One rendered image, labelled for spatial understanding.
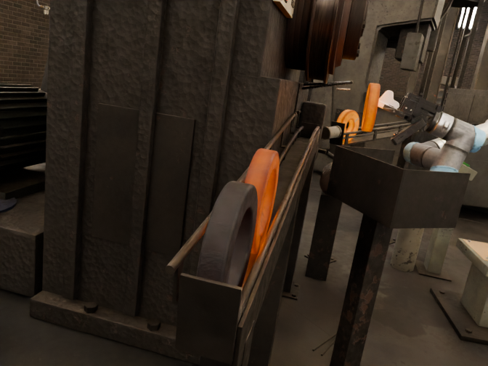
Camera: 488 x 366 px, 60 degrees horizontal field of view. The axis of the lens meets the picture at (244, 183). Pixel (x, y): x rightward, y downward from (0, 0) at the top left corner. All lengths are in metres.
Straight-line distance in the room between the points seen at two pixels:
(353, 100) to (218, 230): 3.85
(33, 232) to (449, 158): 1.39
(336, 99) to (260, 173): 3.69
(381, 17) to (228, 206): 3.90
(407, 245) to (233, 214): 1.90
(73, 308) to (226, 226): 1.07
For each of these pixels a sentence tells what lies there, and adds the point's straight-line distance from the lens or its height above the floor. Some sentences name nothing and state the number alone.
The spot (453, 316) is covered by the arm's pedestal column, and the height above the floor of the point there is 0.02.
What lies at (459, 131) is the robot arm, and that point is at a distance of 1.45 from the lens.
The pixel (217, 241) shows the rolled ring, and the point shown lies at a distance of 0.49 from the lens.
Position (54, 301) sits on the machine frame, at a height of 0.07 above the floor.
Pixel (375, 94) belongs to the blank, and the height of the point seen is 0.87.
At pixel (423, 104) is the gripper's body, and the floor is 0.86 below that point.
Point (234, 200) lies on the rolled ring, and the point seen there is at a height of 0.72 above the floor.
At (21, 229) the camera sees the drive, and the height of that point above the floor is 0.25.
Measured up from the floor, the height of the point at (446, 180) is 0.70.
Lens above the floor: 0.86
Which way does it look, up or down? 14 degrees down
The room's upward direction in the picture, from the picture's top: 8 degrees clockwise
